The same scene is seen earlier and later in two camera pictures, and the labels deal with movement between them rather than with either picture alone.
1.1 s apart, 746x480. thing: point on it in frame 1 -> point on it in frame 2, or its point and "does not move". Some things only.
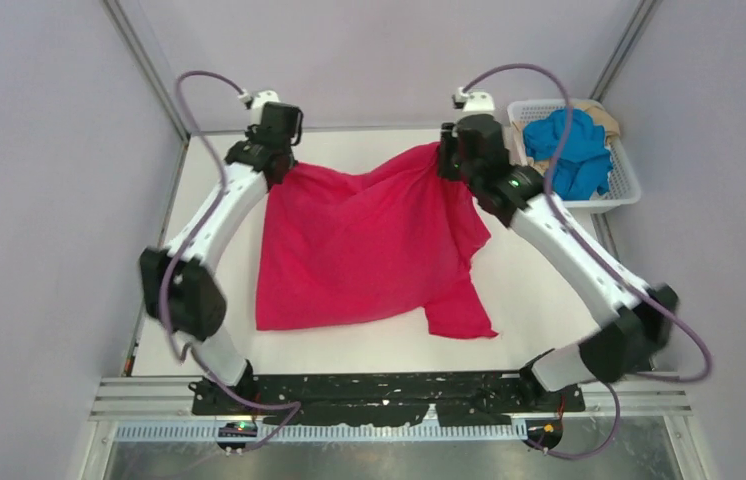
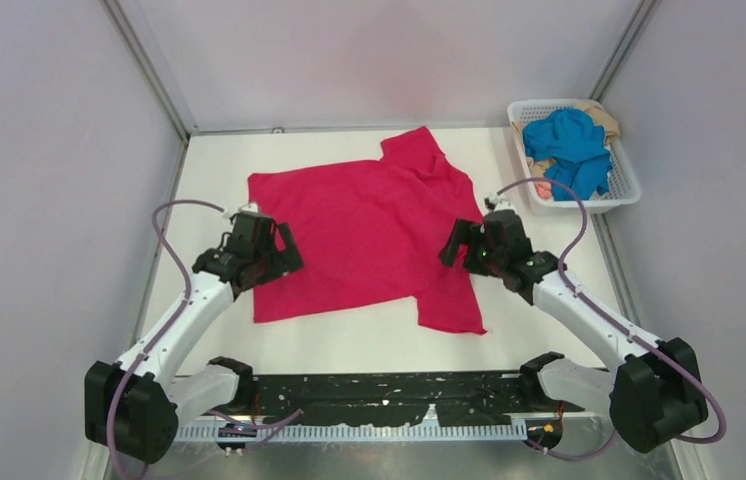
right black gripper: [448, 141] -> [464, 233]
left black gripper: [249, 131] -> [288, 260]
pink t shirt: [376, 245] does not move
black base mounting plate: [358, 399] does not move
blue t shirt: [584, 162] does not move
